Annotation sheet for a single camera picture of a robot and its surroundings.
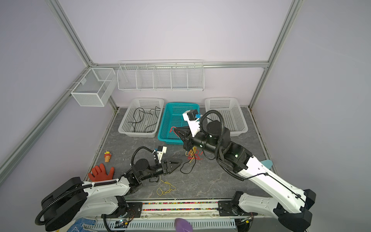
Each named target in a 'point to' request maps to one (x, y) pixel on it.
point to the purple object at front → (181, 225)
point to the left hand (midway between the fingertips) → (181, 166)
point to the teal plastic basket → (172, 117)
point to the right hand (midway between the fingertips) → (175, 130)
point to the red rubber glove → (102, 174)
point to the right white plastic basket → (230, 108)
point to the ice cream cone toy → (107, 156)
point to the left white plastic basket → (142, 119)
